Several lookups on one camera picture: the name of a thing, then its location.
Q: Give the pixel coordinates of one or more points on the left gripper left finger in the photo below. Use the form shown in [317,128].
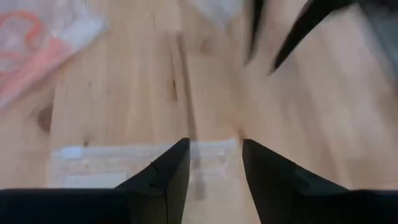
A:
[140,202]

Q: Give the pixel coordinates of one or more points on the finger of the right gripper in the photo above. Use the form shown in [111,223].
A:
[300,31]
[256,28]

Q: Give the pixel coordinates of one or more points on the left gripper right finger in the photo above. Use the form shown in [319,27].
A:
[295,202]

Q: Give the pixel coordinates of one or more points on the orange rubber band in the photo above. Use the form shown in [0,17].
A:
[38,29]
[40,65]

